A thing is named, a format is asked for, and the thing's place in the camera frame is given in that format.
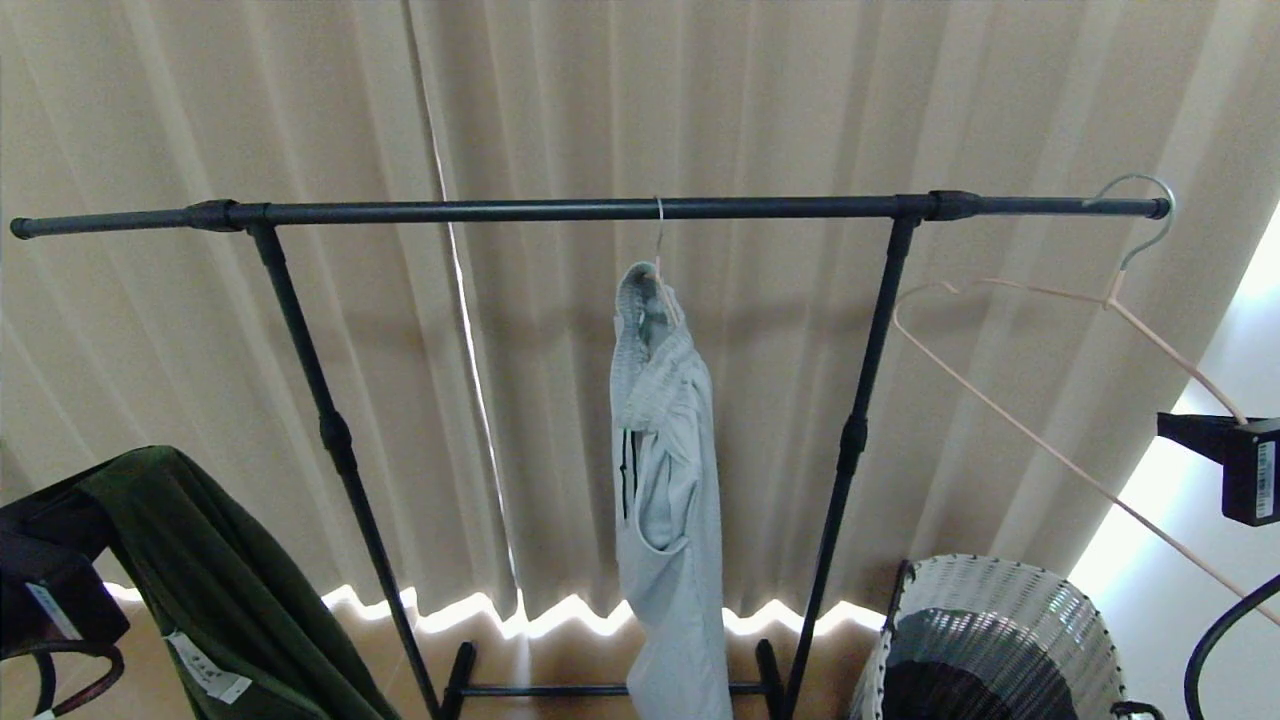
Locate pale grey shorts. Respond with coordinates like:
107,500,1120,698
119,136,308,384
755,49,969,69
610,262,736,720

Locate pink clothes hanger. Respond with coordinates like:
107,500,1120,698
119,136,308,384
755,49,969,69
890,175,1280,631
652,197,686,331

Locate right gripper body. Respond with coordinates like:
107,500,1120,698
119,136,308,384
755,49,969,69
1222,418,1280,528

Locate green shirt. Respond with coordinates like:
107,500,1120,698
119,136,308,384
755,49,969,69
78,445,401,720

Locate black clothes rack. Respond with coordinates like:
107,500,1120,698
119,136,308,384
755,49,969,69
10,188,1173,720

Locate white laundry basket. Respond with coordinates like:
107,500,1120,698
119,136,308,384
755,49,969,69
850,555,1166,720

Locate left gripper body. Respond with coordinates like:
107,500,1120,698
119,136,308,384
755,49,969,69
0,558,131,661

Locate beige curtain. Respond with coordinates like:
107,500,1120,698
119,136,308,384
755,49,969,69
0,0,1280,641

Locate black cable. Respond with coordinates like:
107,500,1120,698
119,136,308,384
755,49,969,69
1185,575,1280,720

